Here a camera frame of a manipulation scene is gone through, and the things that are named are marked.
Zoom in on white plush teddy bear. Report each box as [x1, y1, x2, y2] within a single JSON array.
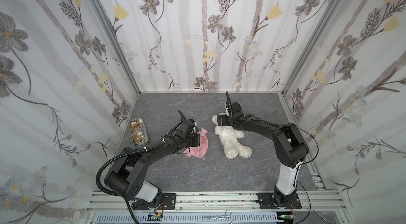
[[211, 114, 252, 159]]

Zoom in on pink fleece teddy hoodie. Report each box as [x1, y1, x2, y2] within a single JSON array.
[[184, 128, 209, 158]]

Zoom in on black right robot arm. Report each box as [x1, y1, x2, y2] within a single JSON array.
[[217, 92, 310, 209]]

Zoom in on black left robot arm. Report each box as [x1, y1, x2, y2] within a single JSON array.
[[96, 119, 200, 224]]

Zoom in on clear tray with small parts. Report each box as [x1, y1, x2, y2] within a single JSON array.
[[130, 118, 149, 147]]

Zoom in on steel scissors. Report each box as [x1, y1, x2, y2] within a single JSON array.
[[202, 210, 233, 224]]

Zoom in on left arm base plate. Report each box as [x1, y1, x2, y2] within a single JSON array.
[[131, 193, 177, 211]]

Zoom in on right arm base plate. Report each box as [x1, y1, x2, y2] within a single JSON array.
[[257, 191, 302, 210]]

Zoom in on aluminium mounting rail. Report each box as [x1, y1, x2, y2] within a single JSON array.
[[85, 190, 346, 224]]

